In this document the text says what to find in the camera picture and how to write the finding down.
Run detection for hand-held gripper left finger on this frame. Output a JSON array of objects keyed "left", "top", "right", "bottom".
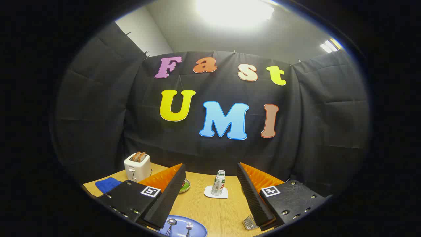
[{"left": 97, "top": 163, "right": 186, "bottom": 231}]

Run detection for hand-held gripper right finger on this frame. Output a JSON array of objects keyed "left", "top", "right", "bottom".
[{"left": 237, "top": 162, "right": 331, "bottom": 232}]

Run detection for spoon with blue checked handle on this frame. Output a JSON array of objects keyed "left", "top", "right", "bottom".
[{"left": 165, "top": 218, "right": 177, "bottom": 236}]

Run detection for white drink bottle green cap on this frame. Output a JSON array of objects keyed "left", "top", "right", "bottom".
[{"left": 211, "top": 170, "right": 226, "bottom": 196}]

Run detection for blue round plate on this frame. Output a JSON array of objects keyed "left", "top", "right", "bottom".
[{"left": 158, "top": 215, "right": 208, "bottom": 237}]

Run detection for white square coaster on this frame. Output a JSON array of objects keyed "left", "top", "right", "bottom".
[{"left": 204, "top": 185, "right": 229, "bottom": 199}]

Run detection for white toaster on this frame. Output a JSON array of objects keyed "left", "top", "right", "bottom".
[{"left": 124, "top": 152, "right": 152, "bottom": 182}]

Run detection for blue folded cloth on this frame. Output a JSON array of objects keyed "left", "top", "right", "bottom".
[{"left": 95, "top": 177, "right": 123, "bottom": 194}]

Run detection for small ceiling light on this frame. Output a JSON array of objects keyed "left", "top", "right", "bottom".
[{"left": 320, "top": 38, "right": 342, "bottom": 54}]

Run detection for large ceiling light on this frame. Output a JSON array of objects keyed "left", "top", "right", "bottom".
[{"left": 196, "top": 0, "right": 275, "bottom": 28}]

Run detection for silver wire cutlery rack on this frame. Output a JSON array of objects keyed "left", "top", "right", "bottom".
[{"left": 242, "top": 214, "right": 258, "bottom": 230}]

